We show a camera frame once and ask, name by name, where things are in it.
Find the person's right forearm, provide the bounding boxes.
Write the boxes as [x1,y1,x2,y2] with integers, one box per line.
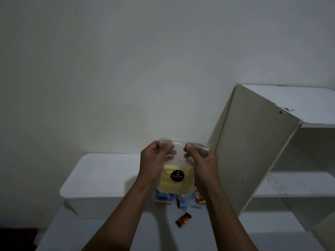
[203,190,260,251]

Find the white shelf unit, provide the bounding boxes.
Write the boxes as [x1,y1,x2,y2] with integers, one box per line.
[208,84,335,234]

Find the person's left forearm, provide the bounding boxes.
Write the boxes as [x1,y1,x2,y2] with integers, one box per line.
[81,180,155,251]

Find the pile of candies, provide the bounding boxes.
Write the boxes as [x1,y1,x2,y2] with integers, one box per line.
[156,188,208,210]

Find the white plastic storage bin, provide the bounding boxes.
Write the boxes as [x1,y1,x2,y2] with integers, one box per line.
[59,153,143,219]

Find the person's right hand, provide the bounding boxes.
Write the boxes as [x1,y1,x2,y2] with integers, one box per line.
[183,142,219,197]

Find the red candy wrapper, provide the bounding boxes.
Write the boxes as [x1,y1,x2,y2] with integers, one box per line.
[174,212,192,229]

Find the clear bag yellow sticks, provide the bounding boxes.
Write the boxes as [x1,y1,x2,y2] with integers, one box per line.
[157,137,211,195]

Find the person's left hand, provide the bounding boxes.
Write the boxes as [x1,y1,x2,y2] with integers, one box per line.
[137,140,177,190]

